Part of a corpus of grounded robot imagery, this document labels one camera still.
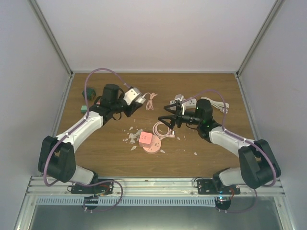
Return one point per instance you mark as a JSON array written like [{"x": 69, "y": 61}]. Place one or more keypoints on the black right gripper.
[{"x": 178, "y": 112}]

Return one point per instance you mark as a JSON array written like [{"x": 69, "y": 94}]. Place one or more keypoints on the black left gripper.
[{"x": 132, "y": 109}]

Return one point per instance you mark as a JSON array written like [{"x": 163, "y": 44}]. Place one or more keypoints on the small grey white plug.
[{"x": 141, "y": 100}]

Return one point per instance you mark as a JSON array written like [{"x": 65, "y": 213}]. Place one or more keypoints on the white power strip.
[{"x": 190, "y": 104}]

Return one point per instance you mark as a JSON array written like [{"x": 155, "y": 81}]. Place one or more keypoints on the pink round socket tower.
[{"x": 154, "y": 147}]

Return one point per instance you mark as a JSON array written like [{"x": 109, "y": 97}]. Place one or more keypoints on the pink cube socket adapter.
[{"x": 145, "y": 139}]

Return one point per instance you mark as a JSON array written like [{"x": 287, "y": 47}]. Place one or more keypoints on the dark green cube plug adapter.
[{"x": 89, "y": 93}]

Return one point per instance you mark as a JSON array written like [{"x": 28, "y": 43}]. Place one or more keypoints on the light green plug adapter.
[{"x": 83, "y": 109}]

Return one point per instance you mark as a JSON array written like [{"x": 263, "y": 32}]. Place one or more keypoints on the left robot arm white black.
[{"x": 57, "y": 155}]

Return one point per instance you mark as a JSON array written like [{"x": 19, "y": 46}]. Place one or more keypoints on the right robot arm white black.
[{"x": 257, "y": 163}]

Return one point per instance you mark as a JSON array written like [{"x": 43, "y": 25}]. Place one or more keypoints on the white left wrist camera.
[{"x": 132, "y": 95}]

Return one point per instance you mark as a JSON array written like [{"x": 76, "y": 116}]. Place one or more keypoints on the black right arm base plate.
[{"x": 214, "y": 187}]

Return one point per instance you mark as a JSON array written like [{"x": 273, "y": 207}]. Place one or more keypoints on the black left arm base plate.
[{"x": 104, "y": 188}]

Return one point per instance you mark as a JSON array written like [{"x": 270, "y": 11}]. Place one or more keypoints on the slotted grey cable duct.
[{"x": 129, "y": 201}]

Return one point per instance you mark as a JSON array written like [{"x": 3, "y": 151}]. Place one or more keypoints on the aluminium front rail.
[{"x": 150, "y": 187}]

